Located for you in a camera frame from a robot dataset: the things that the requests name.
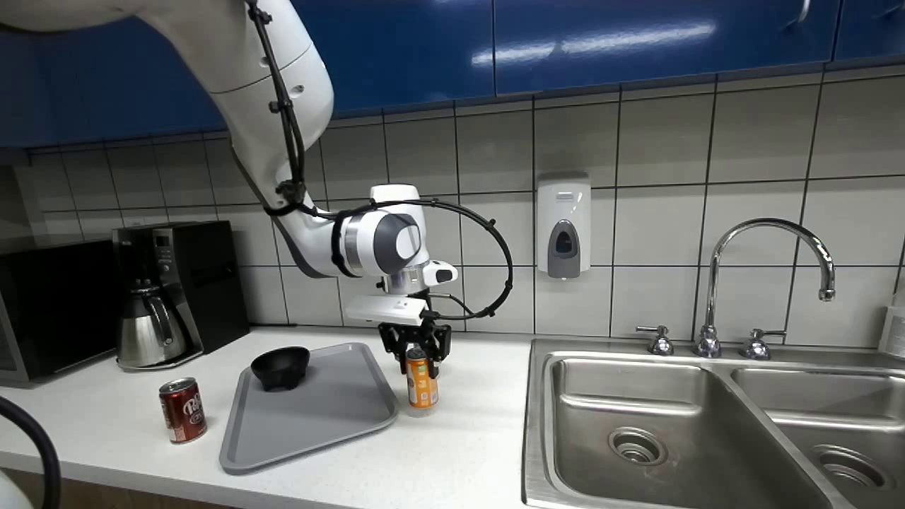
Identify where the red soda can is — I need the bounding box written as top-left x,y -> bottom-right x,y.
155,377 -> 210,447

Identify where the stainless steel carafe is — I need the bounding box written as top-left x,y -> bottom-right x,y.
115,280 -> 194,372

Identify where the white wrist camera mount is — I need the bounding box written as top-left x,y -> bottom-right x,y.
367,292 -> 432,330

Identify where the orange soda can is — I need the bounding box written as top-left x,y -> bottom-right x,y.
404,341 -> 440,413

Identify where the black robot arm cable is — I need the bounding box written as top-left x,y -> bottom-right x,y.
245,0 -> 518,321

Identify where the chrome gooseneck faucet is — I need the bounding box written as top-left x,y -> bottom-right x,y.
696,217 -> 840,360

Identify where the grey plastic tray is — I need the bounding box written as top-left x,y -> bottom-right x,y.
218,340 -> 401,474

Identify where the stainless steel double sink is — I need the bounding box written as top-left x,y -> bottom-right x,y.
520,337 -> 905,509

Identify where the black bowl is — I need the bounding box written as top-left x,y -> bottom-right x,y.
249,346 -> 313,394

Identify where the white wall soap dispenser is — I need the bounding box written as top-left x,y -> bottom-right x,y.
534,176 -> 593,280

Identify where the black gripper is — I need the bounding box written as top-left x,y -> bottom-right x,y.
375,321 -> 452,378

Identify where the blue upper cabinet door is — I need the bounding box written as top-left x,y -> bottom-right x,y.
290,0 -> 494,122
493,0 -> 838,97
832,0 -> 905,68

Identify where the chrome faucet handle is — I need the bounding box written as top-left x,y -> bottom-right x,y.
633,321 -> 676,360
743,326 -> 790,361

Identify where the black curved hose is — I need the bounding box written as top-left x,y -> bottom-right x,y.
0,394 -> 66,509

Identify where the black steel coffee maker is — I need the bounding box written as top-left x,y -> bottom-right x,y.
109,221 -> 252,377

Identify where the black microwave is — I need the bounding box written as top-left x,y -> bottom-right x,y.
0,238 -> 124,389

